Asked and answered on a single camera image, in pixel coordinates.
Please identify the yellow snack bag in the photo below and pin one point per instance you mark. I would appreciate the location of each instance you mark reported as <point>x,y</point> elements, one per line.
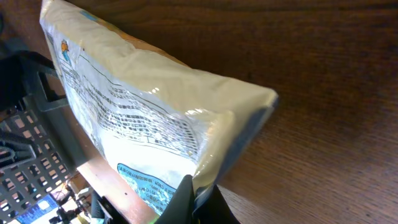
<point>153,118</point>

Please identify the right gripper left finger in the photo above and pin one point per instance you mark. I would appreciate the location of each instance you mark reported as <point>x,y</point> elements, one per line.
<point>180,208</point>

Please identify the grey plastic mesh basket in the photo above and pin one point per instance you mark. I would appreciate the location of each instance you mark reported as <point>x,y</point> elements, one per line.
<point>39,151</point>

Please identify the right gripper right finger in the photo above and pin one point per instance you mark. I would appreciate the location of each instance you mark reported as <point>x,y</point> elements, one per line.
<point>211,208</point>

